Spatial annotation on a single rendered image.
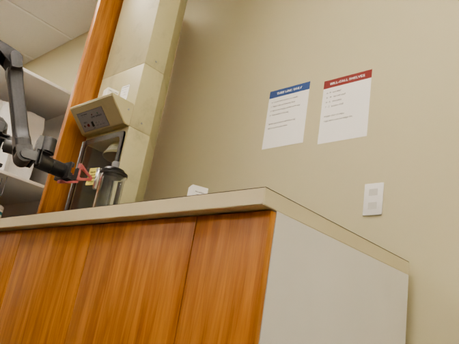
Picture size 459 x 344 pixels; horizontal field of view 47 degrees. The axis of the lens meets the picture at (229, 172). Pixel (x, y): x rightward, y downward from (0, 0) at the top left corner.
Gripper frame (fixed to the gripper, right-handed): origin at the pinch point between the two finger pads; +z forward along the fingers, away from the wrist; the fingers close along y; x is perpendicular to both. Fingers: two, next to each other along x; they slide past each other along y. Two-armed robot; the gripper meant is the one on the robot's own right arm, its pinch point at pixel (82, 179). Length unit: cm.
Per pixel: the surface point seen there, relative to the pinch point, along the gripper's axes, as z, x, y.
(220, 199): -18, 21, -97
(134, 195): 21.1, -0.4, -5.3
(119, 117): 6.2, -29.0, -3.6
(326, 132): 54, -33, -72
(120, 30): 10, -82, 23
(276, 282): -10, 38, -110
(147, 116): 18.3, -35.2, -4.9
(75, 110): 0.2, -34.6, 23.5
